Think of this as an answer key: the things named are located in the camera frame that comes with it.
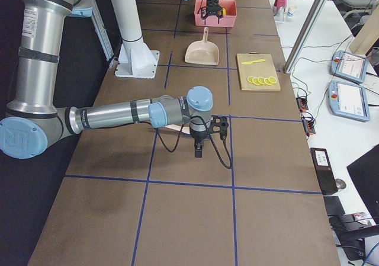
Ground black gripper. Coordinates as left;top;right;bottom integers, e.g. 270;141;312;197
199;0;224;24
189;120;210;158

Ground beige hand brush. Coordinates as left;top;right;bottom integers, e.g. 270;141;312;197
165;124;190;135

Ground beige plastic dustpan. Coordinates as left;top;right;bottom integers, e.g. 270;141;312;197
184;27;220;66

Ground pink plastic bin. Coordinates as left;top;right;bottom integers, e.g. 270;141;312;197
194;0;237;28

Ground yellow plastic knife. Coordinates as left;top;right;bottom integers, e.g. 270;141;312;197
241;58;266;65

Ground wooden cutting board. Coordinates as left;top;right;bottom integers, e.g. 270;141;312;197
236;53;281;92

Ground white paper cup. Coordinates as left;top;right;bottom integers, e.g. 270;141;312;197
287;5;297;18

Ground lower orange adapter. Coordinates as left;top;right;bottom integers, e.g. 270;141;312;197
301;116;316;136

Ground orange adapter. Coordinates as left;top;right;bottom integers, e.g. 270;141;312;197
296;96;309;112
301;116;316;136

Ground upper orange adapter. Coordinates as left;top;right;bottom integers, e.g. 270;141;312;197
296;96;309;112

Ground black box with label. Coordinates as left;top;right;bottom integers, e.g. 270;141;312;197
310;148;338;196

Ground upper teach pendant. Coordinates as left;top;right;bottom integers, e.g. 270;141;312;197
331;50;368;84

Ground teach pendant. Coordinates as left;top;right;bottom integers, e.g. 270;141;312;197
331;50;368;84
327;81;371;122

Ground lower teach pendant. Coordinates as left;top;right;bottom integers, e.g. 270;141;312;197
327;81;371;122

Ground black monitor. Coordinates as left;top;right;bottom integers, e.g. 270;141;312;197
347;148;378;221

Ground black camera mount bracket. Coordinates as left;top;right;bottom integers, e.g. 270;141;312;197
208;115;229;140

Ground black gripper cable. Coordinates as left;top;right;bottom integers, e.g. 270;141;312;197
155;115;233;169

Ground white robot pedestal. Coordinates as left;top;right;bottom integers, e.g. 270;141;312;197
111;0;160;79

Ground aluminium frame post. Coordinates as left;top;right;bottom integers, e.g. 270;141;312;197
283;0;327;73

